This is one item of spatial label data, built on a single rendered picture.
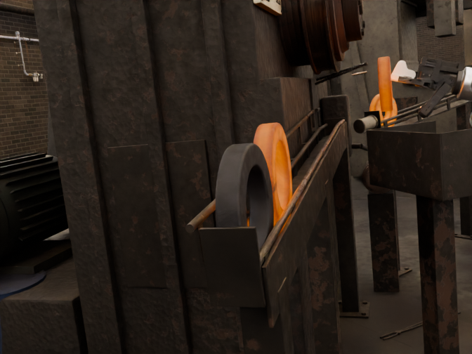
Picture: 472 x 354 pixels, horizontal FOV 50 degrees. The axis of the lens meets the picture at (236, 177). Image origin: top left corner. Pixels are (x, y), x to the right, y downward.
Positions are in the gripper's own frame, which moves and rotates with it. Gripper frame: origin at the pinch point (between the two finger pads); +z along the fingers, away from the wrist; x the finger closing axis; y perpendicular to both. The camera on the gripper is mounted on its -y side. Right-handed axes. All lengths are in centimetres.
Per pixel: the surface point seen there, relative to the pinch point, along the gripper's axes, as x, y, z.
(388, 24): -287, 45, 12
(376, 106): -62, -11, 2
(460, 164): 46, -15, -19
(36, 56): -665, -61, 634
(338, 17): -4.2, 15.1, 17.4
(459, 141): 46, -11, -18
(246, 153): 92, -14, 14
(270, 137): 76, -14, 14
